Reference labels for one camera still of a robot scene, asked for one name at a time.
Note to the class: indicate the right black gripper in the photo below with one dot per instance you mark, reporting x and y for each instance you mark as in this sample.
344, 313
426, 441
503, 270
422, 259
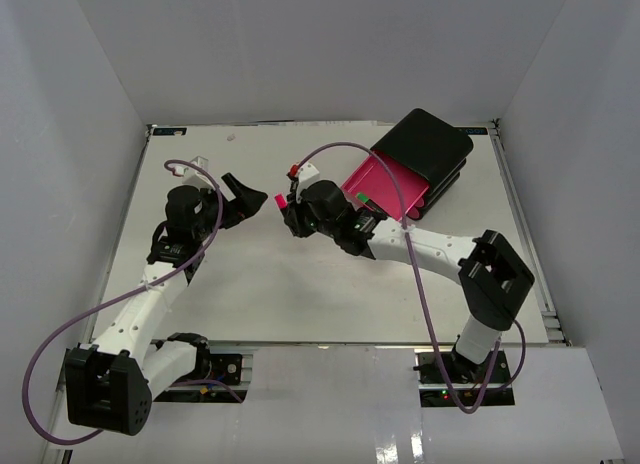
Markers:
294, 217

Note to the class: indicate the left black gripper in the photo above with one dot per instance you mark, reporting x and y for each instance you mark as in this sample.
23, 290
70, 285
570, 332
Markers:
247, 202

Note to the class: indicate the pink cap black highlighter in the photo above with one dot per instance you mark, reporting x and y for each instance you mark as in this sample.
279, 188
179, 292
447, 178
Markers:
281, 203

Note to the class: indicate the green cap black highlighter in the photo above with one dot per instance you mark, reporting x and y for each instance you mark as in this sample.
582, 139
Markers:
370, 204

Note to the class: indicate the black pink drawer organizer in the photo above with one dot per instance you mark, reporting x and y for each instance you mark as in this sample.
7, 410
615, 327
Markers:
412, 165

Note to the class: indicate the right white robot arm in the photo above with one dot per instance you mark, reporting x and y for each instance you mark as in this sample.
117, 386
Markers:
494, 279

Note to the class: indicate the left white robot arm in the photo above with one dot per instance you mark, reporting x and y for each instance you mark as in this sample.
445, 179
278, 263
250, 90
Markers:
111, 384

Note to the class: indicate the dark blue table label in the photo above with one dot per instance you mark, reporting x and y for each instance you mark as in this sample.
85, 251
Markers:
169, 131

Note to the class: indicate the right dark table label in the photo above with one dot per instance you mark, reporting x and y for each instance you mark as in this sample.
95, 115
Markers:
473, 130

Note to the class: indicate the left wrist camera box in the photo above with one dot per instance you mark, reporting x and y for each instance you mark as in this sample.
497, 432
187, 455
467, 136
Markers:
195, 169

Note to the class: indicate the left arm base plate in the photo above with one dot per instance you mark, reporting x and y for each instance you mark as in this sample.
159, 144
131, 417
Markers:
220, 369

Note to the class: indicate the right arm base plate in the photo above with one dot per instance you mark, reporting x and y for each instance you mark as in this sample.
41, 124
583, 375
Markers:
460, 370

